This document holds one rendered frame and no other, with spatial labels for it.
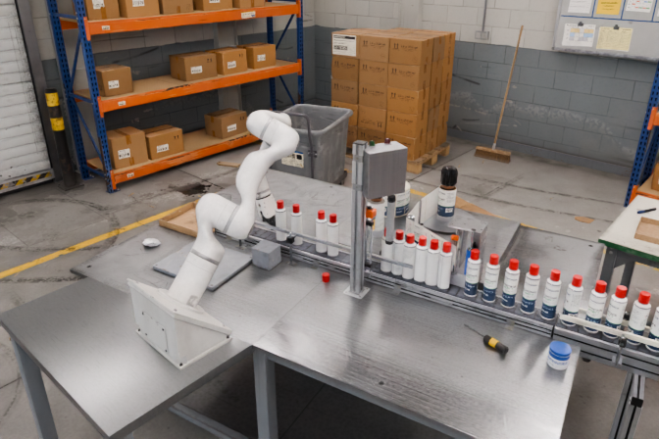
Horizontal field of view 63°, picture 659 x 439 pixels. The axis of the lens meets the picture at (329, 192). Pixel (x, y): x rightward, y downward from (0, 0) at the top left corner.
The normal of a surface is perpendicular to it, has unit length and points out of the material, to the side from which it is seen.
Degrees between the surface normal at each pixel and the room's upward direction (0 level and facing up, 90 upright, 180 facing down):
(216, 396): 1
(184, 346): 90
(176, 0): 90
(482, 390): 0
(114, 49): 90
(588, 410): 0
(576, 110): 90
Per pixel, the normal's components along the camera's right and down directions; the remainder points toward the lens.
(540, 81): -0.66, 0.30
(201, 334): 0.73, 0.27
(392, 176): 0.42, 0.36
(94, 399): 0.00, -0.92
